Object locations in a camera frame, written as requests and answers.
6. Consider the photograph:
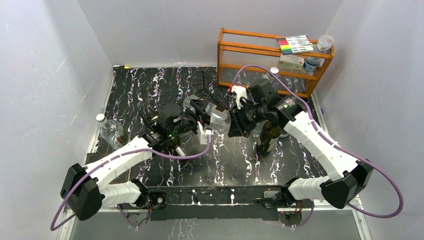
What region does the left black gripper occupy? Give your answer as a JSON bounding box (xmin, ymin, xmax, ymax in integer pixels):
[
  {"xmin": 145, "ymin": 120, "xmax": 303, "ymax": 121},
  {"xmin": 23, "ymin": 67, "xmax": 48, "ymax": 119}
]
[{"xmin": 168, "ymin": 101, "xmax": 210, "ymax": 138}]

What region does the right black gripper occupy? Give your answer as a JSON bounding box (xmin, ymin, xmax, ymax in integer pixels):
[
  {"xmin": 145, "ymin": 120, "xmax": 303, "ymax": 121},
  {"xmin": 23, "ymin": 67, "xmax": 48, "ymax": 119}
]
[{"xmin": 227, "ymin": 101, "xmax": 267, "ymax": 137}]

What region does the clear square liquor bottle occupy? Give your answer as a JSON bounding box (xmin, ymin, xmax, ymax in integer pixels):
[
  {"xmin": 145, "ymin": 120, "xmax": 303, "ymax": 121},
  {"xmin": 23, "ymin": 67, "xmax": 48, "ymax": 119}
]
[{"xmin": 182, "ymin": 94, "xmax": 231, "ymax": 134}]

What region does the dark green wine bottle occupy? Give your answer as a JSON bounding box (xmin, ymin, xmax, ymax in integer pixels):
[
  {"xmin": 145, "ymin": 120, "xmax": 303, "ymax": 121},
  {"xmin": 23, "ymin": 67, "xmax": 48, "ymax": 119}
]
[{"xmin": 162, "ymin": 135, "xmax": 188, "ymax": 161}]

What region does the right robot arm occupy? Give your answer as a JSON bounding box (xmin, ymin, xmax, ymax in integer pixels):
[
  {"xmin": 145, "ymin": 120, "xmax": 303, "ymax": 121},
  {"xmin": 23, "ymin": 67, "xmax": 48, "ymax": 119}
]
[{"xmin": 228, "ymin": 81, "xmax": 374, "ymax": 209}]

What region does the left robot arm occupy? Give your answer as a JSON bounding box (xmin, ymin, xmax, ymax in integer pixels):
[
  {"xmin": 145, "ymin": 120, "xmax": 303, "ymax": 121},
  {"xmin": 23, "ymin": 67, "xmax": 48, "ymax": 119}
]
[{"xmin": 60, "ymin": 98, "xmax": 213, "ymax": 221}]

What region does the clear round flask bottle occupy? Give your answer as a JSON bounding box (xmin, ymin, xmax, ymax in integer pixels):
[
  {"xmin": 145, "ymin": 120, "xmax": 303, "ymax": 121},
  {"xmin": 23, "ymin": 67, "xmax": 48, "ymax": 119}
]
[{"xmin": 96, "ymin": 113, "xmax": 130, "ymax": 150}]

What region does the orange wooden shelf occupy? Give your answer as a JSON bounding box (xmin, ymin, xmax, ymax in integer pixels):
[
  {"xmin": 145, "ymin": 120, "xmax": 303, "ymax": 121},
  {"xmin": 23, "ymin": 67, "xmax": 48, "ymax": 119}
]
[{"xmin": 216, "ymin": 27, "xmax": 335, "ymax": 98}]

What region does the white red small box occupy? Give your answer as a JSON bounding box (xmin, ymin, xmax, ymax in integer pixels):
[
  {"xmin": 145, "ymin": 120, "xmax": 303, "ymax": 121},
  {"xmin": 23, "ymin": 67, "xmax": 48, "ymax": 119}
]
[{"xmin": 278, "ymin": 54, "xmax": 305, "ymax": 70}]

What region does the blue label plastic jar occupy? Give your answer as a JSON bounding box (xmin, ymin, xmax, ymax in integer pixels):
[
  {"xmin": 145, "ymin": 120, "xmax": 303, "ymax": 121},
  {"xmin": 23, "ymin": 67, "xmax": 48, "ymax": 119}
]
[{"xmin": 303, "ymin": 56, "xmax": 321, "ymax": 72}]

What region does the coloured marker pen pack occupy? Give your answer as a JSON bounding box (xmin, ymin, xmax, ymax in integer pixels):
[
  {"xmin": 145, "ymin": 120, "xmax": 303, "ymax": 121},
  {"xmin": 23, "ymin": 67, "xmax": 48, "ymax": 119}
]
[{"xmin": 275, "ymin": 35, "xmax": 315, "ymax": 55}]

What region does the clear plastic lidded cup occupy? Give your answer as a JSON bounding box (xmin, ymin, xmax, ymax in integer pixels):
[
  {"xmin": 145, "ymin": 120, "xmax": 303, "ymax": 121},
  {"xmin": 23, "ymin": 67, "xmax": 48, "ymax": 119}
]
[{"xmin": 315, "ymin": 34, "xmax": 335, "ymax": 54}]

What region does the brown book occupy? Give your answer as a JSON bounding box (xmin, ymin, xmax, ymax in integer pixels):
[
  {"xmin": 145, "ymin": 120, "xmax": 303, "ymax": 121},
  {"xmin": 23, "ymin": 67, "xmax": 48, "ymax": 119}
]
[{"xmin": 84, "ymin": 152, "xmax": 132, "ymax": 186}]

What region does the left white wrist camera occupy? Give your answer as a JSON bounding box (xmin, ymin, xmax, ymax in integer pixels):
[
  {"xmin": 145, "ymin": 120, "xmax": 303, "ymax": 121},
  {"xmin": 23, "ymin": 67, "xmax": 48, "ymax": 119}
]
[{"xmin": 197, "ymin": 121, "xmax": 214, "ymax": 145}]

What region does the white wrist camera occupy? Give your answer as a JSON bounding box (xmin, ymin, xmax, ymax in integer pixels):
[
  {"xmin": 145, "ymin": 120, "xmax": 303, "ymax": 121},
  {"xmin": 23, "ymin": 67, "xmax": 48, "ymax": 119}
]
[
  {"xmin": 229, "ymin": 85, "xmax": 248, "ymax": 110},
  {"xmin": 197, "ymin": 121, "xmax": 214, "ymax": 145}
]

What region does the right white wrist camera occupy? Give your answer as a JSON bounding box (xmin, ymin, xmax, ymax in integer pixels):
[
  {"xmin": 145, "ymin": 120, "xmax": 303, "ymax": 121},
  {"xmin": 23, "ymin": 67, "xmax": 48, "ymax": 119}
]
[{"xmin": 229, "ymin": 85, "xmax": 248, "ymax": 110}]

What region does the black base frame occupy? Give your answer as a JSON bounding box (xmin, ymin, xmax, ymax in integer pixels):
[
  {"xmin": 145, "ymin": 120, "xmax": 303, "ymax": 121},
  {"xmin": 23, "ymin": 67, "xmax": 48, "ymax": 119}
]
[{"xmin": 149, "ymin": 185, "xmax": 286, "ymax": 221}]

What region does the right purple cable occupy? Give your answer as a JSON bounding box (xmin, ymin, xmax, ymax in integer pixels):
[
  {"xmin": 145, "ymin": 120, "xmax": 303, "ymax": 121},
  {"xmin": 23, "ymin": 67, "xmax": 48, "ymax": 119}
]
[{"xmin": 231, "ymin": 64, "xmax": 404, "ymax": 219}]

